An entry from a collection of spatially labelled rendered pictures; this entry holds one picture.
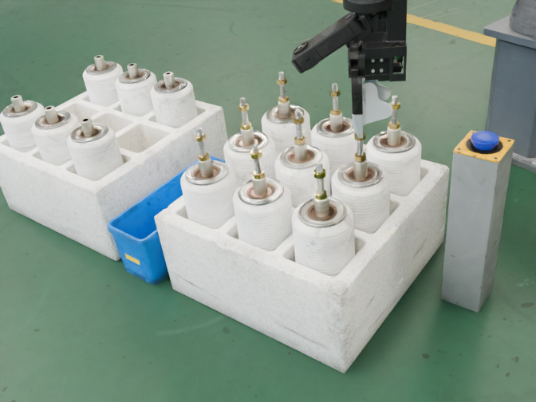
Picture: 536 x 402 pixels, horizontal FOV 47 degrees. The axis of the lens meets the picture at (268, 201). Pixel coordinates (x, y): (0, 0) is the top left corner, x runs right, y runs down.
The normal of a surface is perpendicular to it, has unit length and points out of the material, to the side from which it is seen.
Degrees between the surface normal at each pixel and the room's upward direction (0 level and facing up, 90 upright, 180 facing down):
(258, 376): 0
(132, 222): 88
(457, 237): 90
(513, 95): 90
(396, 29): 90
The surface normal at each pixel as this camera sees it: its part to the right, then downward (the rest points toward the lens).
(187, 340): -0.10, -0.81
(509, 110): -0.79, 0.42
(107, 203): 0.80, 0.28
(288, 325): -0.59, 0.51
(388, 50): -0.11, 0.58
